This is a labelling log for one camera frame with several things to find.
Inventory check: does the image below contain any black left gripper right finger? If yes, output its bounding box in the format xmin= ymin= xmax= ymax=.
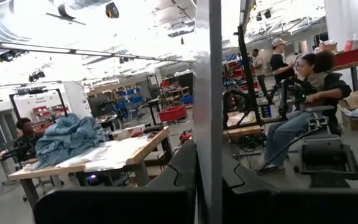
xmin=221 ymin=146 xmax=358 ymax=224

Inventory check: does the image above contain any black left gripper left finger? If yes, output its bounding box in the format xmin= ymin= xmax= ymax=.
xmin=33 ymin=139 xmax=198 ymax=224

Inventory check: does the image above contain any short grey divider panel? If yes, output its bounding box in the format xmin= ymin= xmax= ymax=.
xmin=193 ymin=0 xmax=223 ymax=224

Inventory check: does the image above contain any wooden work table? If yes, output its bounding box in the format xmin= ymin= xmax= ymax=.
xmin=7 ymin=126 xmax=171 ymax=209

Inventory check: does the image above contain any blue cloth pile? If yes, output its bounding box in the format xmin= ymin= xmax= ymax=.
xmin=35 ymin=113 xmax=109 ymax=169

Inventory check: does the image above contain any black monitor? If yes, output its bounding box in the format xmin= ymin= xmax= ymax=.
xmin=87 ymin=93 xmax=114 ymax=118

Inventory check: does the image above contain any red storage crate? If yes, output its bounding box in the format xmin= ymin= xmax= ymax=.
xmin=158 ymin=105 xmax=188 ymax=123

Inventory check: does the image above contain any person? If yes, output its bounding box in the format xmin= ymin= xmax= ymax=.
xmin=251 ymin=48 xmax=270 ymax=102
xmin=270 ymin=37 xmax=295 ymax=86
xmin=255 ymin=51 xmax=353 ymax=172
xmin=13 ymin=117 xmax=45 ymax=162

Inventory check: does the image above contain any ceiling light bar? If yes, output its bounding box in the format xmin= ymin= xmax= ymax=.
xmin=0 ymin=39 xmax=195 ymax=63

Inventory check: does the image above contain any red tray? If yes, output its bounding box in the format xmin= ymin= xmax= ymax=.
xmin=333 ymin=47 xmax=358 ymax=67

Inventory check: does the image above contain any black stand frame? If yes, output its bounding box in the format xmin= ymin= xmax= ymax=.
xmin=222 ymin=24 xmax=288 ymax=130

